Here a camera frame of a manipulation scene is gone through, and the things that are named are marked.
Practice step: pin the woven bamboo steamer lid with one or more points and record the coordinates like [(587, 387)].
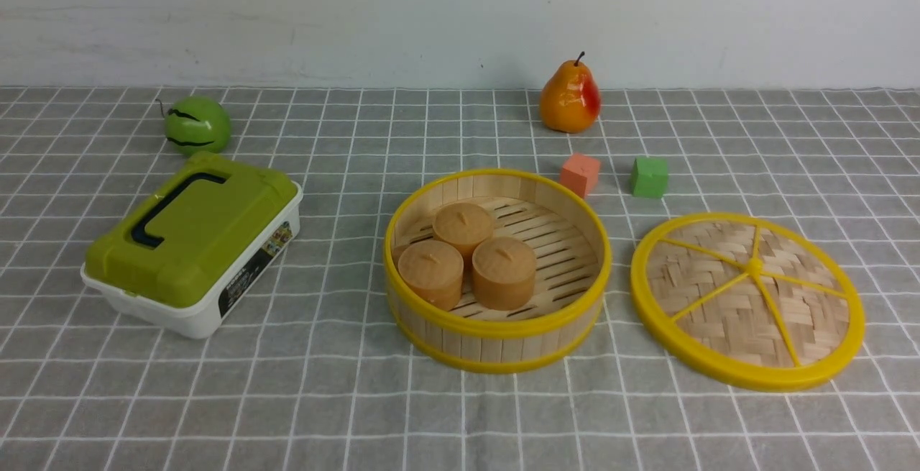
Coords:
[(746, 301)]

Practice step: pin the bamboo steamer basket yellow rim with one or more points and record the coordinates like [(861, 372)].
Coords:
[(574, 266)]

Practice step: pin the back brown steamed bun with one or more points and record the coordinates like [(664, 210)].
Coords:
[(465, 226)]

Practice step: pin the brown steamed bun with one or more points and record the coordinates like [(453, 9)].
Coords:
[(503, 273), (434, 270), (465, 226)]

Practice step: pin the left brown steamed bun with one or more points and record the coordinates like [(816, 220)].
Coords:
[(434, 270)]

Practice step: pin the right brown steamed bun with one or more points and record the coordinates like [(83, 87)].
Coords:
[(503, 273)]

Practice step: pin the salmon foam cube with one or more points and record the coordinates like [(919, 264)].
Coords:
[(580, 173)]

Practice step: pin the orange toy pear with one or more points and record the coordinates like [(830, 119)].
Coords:
[(570, 101)]

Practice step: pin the green foam cube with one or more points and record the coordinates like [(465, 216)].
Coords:
[(649, 177)]

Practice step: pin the grey checkered tablecloth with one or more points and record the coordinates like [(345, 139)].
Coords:
[(310, 372)]

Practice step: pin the green lidded white storage box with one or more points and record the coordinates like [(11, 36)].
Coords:
[(183, 259)]

